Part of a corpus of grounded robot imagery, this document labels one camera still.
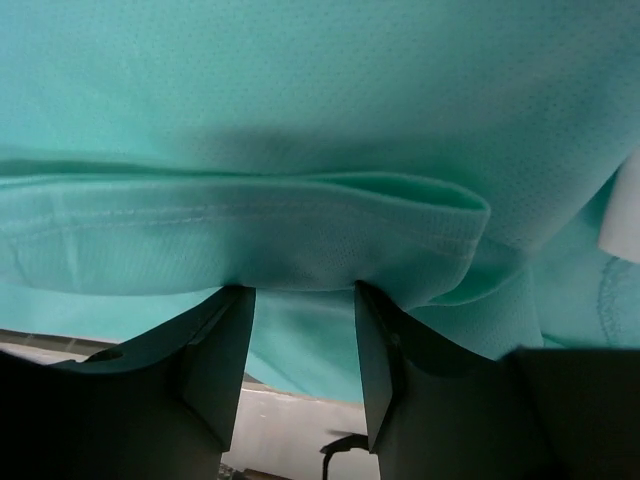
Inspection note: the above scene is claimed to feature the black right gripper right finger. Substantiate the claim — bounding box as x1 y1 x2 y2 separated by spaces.
354 282 639 479

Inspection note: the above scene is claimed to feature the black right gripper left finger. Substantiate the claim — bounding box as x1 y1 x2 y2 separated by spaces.
1 286 256 479

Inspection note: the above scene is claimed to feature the teal t shirt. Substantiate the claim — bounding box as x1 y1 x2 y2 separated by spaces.
1 1 639 402

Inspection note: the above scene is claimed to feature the aluminium table rail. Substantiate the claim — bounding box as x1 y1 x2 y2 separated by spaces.
0 329 116 364

